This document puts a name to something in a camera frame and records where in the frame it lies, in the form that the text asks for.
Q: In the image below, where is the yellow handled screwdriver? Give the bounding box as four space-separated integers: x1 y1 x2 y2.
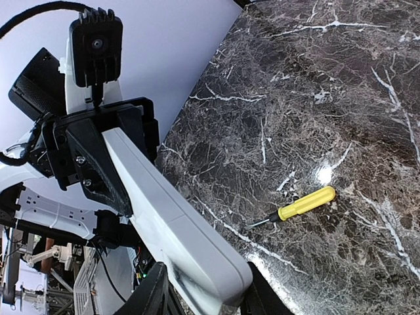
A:
245 186 336 230

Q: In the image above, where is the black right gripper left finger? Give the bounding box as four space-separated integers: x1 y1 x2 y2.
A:
114 262 169 315

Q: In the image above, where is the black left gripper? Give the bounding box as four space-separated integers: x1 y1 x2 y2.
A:
42 97 159 217

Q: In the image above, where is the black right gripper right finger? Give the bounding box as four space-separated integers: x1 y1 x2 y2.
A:
240 262 294 315

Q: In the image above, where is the white slotted cable duct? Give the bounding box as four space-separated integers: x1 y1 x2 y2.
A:
73 247 97 315

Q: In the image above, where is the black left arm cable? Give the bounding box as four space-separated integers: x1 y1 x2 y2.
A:
0 1 86 39

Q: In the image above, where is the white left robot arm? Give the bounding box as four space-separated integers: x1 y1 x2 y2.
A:
1 49 159 249

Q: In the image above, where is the white remote control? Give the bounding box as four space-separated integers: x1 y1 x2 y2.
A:
102 128 253 314

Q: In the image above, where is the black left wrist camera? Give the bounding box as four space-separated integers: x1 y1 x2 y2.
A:
70 8 123 87

